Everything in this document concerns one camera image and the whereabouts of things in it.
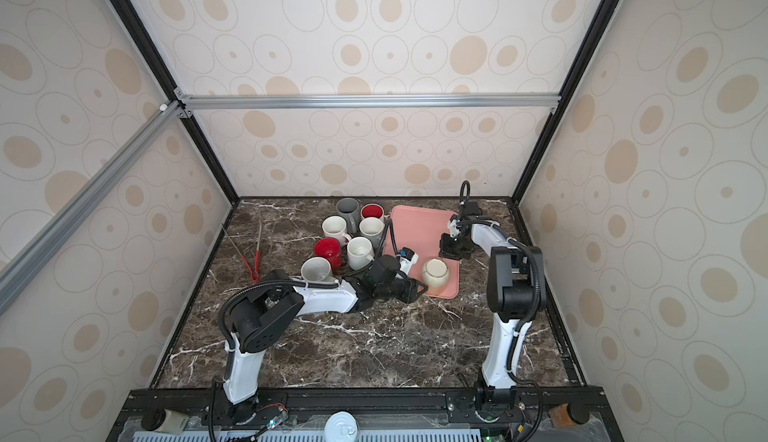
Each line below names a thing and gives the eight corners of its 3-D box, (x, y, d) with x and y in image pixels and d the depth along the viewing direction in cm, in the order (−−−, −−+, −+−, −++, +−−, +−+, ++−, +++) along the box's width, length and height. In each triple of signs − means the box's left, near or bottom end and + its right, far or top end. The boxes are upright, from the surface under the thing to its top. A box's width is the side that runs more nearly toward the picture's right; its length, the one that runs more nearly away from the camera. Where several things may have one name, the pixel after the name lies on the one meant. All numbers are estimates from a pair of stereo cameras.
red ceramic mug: (318, 256, 105) (313, 243, 99) (330, 245, 108) (327, 232, 102) (339, 272, 101) (335, 260, 95) (351, 261, 104) (348, 248, 97)
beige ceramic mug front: (307, 280, 99) (301, 265, 92) (315, 268, 102) (309, 253, 95) (336, 291, 96) (331, 276, 89) (342, 279, 99) (339, 264, 92)
